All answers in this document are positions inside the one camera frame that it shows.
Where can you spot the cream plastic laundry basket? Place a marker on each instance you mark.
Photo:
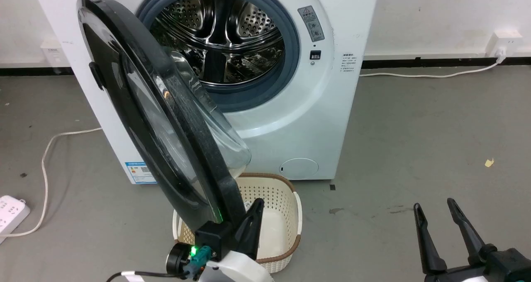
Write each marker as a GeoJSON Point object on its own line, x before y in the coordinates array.
{"type": "Point", "coordinates": [278, 215]}

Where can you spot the white power strip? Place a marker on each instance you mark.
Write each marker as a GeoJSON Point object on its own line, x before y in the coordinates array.
{"type": "Point", "coordinates": [10, 213]}

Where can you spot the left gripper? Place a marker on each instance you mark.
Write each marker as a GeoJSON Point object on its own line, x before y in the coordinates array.
{"type": "Point", "coordinates": [232, 269]}

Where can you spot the blue energy label sticker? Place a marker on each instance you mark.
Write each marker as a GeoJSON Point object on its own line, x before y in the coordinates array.
{"type": "Point", "coordinates": [139, 173]}

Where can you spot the small printed text sticker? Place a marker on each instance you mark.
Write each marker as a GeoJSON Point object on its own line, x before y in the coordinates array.
{"type": "Point", "coordinates": [349, 62]}

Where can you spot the grey-blue rubber door gasket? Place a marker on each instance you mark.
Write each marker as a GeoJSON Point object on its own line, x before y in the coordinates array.
{"type": "Point", "coordinates": [292, 49]}

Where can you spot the black round washing machine door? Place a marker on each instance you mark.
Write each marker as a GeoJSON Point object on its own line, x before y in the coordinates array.
{"type": "Point", "coordinates": [137, 120]}

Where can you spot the white wall outlet box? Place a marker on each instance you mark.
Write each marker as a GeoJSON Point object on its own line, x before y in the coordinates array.
{"type": "Point", "coordinates": [52, 52]}

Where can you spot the white wall socket with plug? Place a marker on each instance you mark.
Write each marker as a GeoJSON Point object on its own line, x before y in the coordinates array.
{"type": "Point", "coordinates": [506, 41]}

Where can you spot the grey warning sticker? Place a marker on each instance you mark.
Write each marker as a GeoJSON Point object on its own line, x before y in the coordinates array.
{"type": "Point", "coordinates": [311, 23]}

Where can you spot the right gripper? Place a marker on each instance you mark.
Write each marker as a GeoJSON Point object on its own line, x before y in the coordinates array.
{"type": "Point", "coordinates": [506, 267]}

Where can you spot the steel perforated washer drum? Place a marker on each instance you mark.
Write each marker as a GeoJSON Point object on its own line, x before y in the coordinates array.
{"type": "Point", "coordinates": [232, 37]}

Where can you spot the white front-load washing machine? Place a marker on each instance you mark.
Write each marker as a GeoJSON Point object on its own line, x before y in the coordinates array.
{"type": "Point", "coordinates": [315, 108]}

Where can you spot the yellow paper scrap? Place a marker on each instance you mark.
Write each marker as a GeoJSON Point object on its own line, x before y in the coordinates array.
{"type": "Point", "coordinates": [489, 162]}

